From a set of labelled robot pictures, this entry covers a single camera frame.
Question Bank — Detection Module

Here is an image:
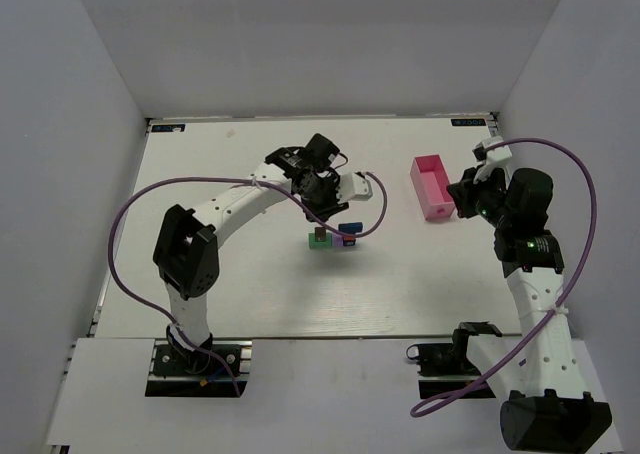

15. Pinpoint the olive brown cube block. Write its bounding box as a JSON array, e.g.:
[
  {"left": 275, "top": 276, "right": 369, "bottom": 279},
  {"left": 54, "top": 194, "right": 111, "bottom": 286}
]
[{"left": 314, "top": 227, "right": 327, "bottom": 242}]

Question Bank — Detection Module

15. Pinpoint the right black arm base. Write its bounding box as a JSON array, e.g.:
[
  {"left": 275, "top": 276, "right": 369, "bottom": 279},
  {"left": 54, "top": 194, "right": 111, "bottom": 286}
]
[{"left": 405, "top": 322, "right": 503, "bottom": 400}]

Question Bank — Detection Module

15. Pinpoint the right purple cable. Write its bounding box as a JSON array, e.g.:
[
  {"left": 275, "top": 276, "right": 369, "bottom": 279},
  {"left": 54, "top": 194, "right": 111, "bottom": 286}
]
[{"left": 409, "top": 136, "right": 598, "bottom": 419}]

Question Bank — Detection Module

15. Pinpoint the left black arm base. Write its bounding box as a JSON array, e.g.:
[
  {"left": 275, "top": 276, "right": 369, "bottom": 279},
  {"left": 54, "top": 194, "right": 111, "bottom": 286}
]
[{"left": 145, "top": 340, "right": 252, "bottom": 399}]

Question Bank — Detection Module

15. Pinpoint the dark blue long block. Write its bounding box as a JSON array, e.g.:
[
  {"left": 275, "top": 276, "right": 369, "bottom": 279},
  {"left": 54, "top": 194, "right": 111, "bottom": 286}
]
[{"left": 338, "top": 222, "right": 363, "bottom": 234}]

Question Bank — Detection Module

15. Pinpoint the left blue table label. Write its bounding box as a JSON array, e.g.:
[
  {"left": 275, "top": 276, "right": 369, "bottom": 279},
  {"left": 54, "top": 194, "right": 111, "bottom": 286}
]
[{"left": 151, "top": 124, "right": 186, "bottom": 133}]

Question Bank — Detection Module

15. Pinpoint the pink plastic box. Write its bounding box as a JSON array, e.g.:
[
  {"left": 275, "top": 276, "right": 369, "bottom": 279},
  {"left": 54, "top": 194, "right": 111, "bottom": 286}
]
[{"left": 410, "top": 155, "right": 455, "bottom": 221}]

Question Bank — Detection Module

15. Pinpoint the purple cube block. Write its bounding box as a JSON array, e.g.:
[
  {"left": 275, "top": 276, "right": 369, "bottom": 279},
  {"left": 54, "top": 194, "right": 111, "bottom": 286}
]
[{"left": 332, "top": 234, "right": 344, "bottom": 248}]

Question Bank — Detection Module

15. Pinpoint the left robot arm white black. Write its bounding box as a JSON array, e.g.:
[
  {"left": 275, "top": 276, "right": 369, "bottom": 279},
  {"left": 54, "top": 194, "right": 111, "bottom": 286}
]
[{"left": 153, "top": 133, "right": 348, "bottom": 351}]

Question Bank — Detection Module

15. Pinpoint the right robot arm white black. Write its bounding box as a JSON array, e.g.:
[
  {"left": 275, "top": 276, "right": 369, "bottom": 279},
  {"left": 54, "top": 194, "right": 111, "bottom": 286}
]
[{"left": 447, "top": 167, "right": 612, "bottom": 453}]

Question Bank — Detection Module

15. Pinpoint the blue table label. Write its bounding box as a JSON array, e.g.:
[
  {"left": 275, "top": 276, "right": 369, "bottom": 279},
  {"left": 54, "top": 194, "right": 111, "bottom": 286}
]
[
  {"left": 151, "top": 124, "right": 186, "bottom": 133},
  {"left": 451, "top": 118, "right": 486, "bottom": 127}
]

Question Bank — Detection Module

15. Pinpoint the right blue table label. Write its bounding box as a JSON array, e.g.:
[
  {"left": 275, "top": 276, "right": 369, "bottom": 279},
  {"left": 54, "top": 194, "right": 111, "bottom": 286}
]
[{"left": 451, "top": 118, "right": 486, "bottom": 127}]

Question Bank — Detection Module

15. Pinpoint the green wood block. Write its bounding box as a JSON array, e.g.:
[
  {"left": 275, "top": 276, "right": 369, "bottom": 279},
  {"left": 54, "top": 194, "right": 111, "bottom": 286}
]
[{"left": 308, "top": 233, "right": 333, "bottom": 250}]

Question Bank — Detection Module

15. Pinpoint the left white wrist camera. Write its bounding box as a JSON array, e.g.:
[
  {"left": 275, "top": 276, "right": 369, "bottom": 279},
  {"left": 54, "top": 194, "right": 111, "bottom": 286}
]
[{"left": 336, "top": 172, "right": 373, "bottom": 204}]

